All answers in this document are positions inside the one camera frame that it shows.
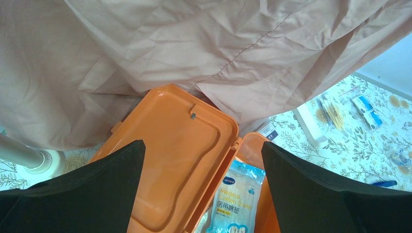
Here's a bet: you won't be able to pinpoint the pink fabric shorts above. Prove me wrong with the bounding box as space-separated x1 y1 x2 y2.
0 0 412 150

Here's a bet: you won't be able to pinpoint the alcohol wipes bag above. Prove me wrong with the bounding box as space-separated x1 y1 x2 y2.
338 86 384 132

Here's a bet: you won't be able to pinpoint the white rectangular box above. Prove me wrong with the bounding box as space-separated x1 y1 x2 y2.
292 104 328 148

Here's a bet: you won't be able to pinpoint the silver clothes rack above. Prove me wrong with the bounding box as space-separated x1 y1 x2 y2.
0 134 66 184

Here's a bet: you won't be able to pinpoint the small clear blue bag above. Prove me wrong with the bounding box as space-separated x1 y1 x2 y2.
389 147 412 168

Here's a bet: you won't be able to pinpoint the white blue medicine sachet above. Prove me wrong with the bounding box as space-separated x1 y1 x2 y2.
257 123 278 141

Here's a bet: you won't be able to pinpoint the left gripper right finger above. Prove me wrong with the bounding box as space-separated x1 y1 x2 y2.
261 142 412 233

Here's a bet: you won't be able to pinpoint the floral table mat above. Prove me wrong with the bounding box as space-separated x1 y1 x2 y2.
0 75 412 191

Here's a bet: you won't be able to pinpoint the orange plastic medicine box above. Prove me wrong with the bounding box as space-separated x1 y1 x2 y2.
91 85 267 233

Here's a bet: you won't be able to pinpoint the blue cotton swab pack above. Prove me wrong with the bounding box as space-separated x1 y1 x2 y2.
207 160 266 233

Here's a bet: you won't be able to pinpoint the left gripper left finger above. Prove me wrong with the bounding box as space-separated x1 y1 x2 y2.
0 140 146 233

